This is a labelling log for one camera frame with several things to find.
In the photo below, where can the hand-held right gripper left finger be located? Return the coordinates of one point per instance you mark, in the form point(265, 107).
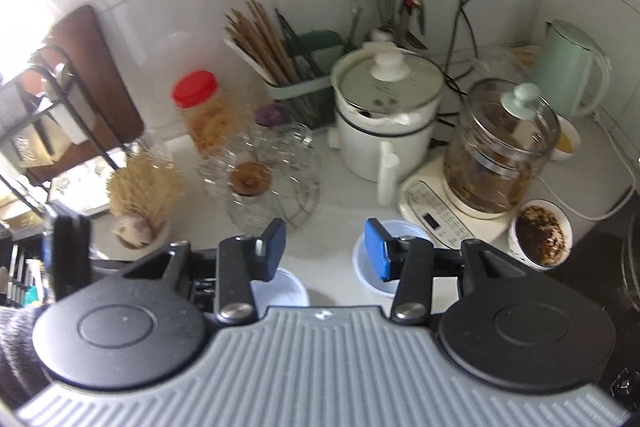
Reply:
point(270, 252)

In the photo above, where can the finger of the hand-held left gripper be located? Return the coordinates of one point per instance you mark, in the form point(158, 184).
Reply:
point(70, 257)

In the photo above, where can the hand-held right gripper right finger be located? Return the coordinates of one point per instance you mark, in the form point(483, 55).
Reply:
point(377, 254)

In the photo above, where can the pale blue plastic bowl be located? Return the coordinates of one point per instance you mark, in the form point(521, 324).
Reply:
point(406, 229)
point(285, 289)

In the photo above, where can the person's left forearm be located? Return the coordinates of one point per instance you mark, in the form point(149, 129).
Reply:
point(17, 357)

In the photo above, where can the roll-up sink drain rack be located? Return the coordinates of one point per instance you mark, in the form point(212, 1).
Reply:
point(20, 272)

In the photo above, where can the garlic bulb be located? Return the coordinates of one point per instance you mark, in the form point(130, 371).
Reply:
point(132, 229)

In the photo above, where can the cream kettle base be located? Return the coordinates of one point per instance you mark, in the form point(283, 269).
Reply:
point(440, 212)

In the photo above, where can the white bowl with garlic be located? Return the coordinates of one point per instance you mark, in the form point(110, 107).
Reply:
point(150, 243)

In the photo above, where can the white electric cooker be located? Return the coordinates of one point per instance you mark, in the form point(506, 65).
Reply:
point(385, 127)

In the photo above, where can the white rack utensil cup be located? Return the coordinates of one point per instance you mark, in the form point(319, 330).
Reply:
point(72, 119)

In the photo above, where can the black dish rack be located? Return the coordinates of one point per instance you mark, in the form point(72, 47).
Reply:
point(80, 107)

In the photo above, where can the red-lid plastic jar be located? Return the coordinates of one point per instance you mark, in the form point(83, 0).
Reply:
point(202, 117)

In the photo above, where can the glass health kettle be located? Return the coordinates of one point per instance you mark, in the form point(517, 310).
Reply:
point(500, 152)

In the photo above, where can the green and white utensil holder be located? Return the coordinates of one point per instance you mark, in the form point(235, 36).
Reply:
point(310, 92)

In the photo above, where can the printed bowl with tea leaves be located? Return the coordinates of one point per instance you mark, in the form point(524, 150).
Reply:
point(542, 234)

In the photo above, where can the brown wooden cutting board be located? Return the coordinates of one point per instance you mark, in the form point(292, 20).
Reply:
point(95, 67)

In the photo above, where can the bundle of chopsticks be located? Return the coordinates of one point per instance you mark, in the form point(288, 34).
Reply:
point(260, 42)

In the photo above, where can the black stovetop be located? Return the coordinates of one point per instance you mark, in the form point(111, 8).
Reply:
point(590, 292)

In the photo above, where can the small white bowl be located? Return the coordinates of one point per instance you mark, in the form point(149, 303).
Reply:
point(566, 141)

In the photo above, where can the dark cooking pot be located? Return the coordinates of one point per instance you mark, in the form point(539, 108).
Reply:
point(632, 267)

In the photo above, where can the pale green electric kettle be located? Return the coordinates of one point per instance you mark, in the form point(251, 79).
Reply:
point(567, 67)

